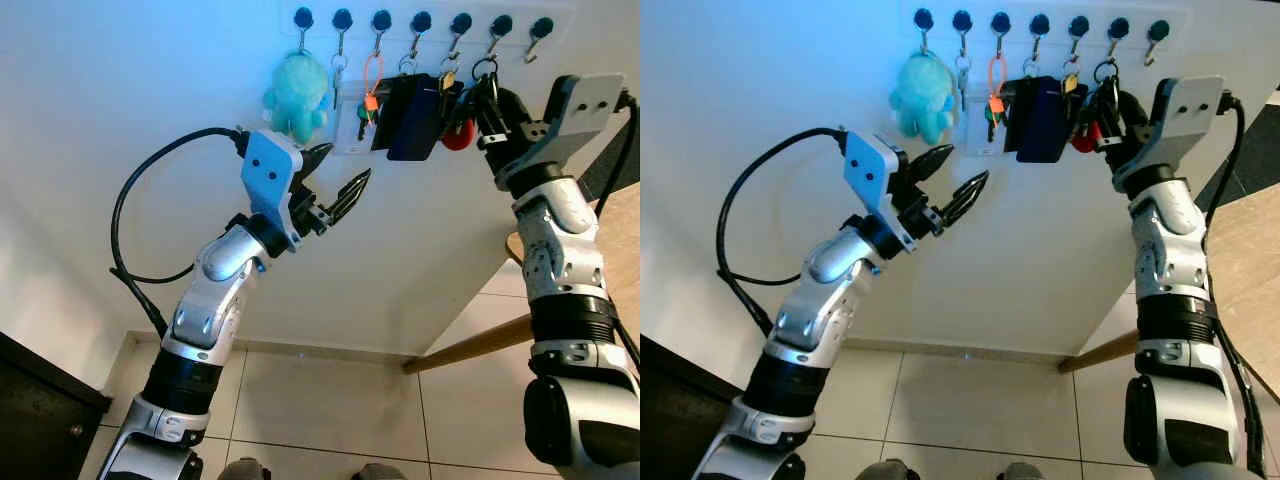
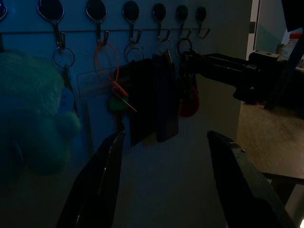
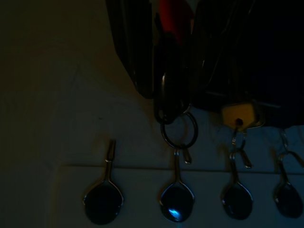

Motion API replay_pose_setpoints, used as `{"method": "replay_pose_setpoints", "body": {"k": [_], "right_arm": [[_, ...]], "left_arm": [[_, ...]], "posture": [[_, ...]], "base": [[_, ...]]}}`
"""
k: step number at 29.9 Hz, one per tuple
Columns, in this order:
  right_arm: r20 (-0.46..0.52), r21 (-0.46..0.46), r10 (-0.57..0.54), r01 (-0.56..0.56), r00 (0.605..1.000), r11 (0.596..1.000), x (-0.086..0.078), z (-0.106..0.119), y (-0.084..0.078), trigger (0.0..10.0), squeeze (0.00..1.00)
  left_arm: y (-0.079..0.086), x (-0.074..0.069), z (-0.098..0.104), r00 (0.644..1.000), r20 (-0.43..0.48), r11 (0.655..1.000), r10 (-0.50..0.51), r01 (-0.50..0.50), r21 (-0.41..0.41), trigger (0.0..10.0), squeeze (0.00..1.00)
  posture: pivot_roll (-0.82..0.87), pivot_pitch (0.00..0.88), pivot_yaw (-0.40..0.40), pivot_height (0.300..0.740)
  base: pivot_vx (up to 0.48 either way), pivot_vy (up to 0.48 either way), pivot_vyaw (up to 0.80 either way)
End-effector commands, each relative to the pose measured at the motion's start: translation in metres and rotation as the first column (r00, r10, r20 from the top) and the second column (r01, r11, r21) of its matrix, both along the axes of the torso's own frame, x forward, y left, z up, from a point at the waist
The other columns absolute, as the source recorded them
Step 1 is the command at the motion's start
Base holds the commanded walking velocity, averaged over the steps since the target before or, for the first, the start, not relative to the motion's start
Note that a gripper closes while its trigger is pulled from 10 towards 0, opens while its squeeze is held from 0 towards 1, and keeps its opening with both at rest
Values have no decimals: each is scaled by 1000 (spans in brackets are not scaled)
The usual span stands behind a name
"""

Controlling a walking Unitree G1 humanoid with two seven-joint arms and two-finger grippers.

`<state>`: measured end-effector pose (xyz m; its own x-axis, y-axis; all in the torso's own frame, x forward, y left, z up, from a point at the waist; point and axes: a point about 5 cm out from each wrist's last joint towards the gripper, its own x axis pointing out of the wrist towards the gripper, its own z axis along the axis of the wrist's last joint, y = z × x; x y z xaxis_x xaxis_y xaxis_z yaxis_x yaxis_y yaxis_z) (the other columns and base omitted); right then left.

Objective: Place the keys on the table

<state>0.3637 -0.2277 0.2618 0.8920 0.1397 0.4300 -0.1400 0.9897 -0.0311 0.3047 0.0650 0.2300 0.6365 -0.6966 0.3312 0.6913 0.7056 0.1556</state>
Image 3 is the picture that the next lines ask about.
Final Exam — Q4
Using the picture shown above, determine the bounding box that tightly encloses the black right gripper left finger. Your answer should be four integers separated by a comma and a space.
105, 0, 159, 99

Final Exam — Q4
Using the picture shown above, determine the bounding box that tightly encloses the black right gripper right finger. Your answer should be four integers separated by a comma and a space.
193, 0, 304, 127

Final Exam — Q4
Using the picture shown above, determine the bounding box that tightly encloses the red key tag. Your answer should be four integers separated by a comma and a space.
158, 0, 193, 46

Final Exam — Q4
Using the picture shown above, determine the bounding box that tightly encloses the black carabiner clip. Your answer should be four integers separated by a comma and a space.
153, 30, 192, 124

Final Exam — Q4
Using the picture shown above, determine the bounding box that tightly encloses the round metal key ring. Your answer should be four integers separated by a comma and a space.
160, 112, 199, 149

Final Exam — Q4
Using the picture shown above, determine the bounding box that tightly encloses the yellow headed key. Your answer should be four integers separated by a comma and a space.
220, 100, 265, 133

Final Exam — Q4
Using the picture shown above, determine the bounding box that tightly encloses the white key hook board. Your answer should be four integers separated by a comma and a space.
56, 165, 304, 228

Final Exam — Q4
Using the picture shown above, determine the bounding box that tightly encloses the spoon shaped metal hook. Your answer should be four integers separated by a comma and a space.
220, 142, 254, 220
159, 142, 196, 224
82, 139, 125, 225
272, 132, 304, 219

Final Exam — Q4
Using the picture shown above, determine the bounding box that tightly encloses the small metal key ring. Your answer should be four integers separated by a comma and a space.
230, 118, 248, 151

